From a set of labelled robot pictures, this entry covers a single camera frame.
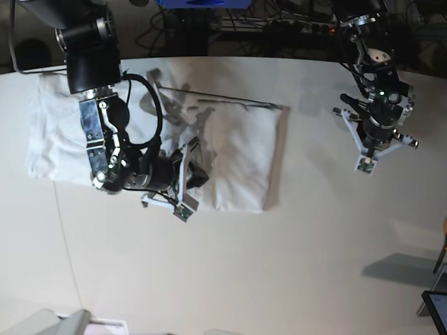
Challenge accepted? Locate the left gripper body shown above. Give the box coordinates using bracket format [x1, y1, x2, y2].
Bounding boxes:
[333, 107, 419, 161]

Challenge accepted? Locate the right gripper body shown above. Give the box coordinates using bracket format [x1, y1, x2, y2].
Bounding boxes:
[141, 137, 209, 211]

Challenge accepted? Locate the white T-shirt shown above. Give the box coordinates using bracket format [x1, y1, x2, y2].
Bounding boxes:
[25, 71, 283, 213]

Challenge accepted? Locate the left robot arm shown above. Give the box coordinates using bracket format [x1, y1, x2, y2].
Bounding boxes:
[332, 1, 419, 174]

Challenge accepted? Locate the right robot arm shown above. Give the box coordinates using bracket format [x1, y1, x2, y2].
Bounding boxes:
[8, 1, 209, 219]

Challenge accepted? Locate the grey monitor stand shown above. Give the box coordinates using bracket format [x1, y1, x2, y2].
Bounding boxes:
[416, 265, 447, 317]

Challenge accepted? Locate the black power strip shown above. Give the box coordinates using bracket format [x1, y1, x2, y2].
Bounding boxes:
[210, 17, 336, 35]

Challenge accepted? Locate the blue box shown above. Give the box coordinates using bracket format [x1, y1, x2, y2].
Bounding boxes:
[157, 0, 252, 9]

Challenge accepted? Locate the computer monitor screen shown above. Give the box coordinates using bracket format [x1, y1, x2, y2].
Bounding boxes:
[422, 290, 446, 335]

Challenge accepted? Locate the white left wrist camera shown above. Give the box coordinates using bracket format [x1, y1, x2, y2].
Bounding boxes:
[356, 155, 377, 175]

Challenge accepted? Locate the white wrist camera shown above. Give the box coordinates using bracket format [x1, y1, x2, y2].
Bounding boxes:
[173, 204, 194, 222]
[356, 155, 377, 175]

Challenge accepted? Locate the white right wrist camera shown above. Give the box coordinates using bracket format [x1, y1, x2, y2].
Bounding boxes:
[173, 204, 194, 222]

